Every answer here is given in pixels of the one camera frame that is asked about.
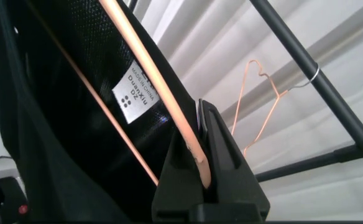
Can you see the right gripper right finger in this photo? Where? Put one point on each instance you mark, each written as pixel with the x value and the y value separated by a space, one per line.
pixel 231 186

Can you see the pink clothes hanger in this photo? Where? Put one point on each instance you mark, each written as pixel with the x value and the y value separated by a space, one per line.
pixel 151 77
pixel 241 93

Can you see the white curtain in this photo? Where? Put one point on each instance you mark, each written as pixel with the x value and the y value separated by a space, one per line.
pixel 293 193

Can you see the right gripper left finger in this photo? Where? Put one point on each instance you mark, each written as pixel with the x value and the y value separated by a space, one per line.
pixel 175 186

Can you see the black garment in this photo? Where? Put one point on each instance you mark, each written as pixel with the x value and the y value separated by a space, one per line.
pixel 60 124

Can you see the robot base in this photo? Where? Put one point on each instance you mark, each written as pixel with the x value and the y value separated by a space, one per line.
pixel 1 199

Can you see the black clothes rack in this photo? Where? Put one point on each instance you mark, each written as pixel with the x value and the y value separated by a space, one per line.
pixel 340 107

